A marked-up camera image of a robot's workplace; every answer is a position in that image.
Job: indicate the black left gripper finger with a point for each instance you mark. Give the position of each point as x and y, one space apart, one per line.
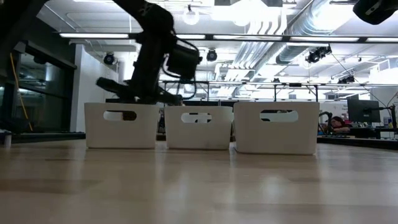
169 98
113 87

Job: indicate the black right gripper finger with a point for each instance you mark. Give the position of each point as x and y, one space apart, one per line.
374 11

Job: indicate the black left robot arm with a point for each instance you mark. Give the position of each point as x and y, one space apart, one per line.
146 18

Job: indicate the white plastic bin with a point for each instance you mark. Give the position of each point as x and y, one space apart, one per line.
276 138
124 133
199 137

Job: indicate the overhead light bar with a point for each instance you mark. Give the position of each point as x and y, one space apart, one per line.
93 35

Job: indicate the black framed glass partition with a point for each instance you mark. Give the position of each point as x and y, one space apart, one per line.
37 77

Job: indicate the yellow pole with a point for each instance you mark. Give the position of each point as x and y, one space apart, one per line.
21 99

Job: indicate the black computer monitor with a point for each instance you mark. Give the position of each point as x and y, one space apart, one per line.
362 110

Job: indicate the white cylinder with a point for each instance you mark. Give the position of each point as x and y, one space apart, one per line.
7 140

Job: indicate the person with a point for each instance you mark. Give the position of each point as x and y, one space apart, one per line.
339 124

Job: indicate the black ceiling camera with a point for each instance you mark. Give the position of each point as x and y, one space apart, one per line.
346 79
109 58
317 54
211 55

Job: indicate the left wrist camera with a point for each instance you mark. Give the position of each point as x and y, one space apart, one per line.
183 60

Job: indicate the silver ventilation duct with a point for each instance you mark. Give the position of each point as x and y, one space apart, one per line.
290 54

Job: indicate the black background rig frame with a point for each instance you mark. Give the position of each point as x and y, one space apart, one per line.
280 84

